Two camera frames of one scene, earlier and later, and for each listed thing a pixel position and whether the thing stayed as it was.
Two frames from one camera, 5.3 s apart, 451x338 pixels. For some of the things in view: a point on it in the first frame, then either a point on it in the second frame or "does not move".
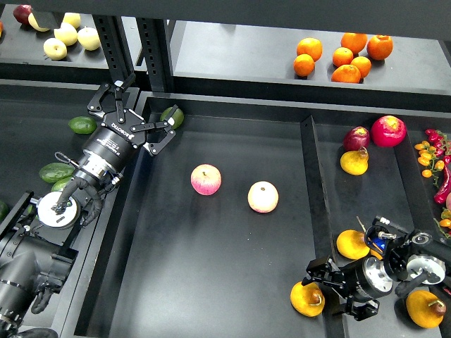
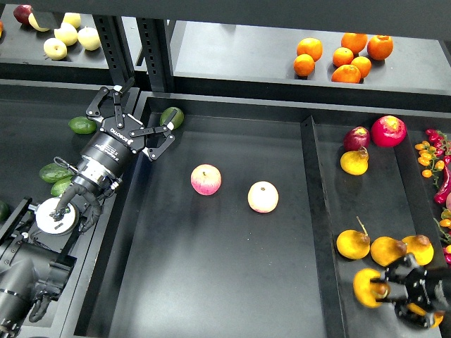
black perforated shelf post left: x=115 y=46 does not move
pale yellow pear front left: x=54 y=48 does not move
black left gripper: x=114 y=141 does not move
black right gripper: x=366 y=279 to x=424 y=289
